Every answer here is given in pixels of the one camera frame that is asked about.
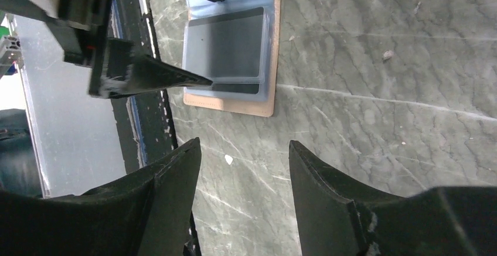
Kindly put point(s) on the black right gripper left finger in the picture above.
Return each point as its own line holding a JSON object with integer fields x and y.
{"x": 146, "y": 212}

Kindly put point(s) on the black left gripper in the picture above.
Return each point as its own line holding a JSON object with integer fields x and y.
{"x": 119, "y": 68}

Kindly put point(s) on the aluminium frame rail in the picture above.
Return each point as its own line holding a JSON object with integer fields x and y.
{"x": 19, "y": 169}

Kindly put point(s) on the tan leather card holder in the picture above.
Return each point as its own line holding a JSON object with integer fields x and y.
{"x": 272, "y": 72}

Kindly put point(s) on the blue credit cards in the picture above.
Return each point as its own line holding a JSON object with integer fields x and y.
{"x": 229, "y": 48}

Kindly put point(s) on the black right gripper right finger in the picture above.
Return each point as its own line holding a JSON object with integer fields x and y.
{"x": 339, "y": 215}

